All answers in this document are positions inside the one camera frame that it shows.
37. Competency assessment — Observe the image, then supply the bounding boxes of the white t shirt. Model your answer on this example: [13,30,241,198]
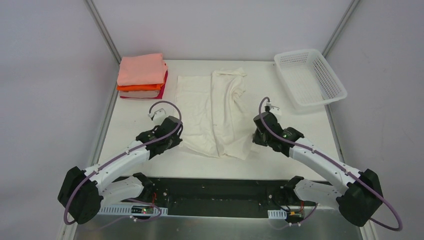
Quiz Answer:
[175,67,256,160]

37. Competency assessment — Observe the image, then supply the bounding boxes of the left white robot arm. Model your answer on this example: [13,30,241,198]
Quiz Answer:
[57,116,183,225]

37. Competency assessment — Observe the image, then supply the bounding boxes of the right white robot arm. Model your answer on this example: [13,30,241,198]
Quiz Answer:
[253,111,383,227]

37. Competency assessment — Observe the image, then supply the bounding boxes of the white plastic basket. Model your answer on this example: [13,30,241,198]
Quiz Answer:
[274,48,348,113]

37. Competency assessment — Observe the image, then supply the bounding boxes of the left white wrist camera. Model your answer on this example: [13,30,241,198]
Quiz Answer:
[148,108,168,123]

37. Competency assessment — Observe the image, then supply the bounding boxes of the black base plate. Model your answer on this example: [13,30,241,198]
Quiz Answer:
[136,177,301,219]

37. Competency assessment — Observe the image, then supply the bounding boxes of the right white cable duct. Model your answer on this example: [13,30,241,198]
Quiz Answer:
[267,209,287,220]

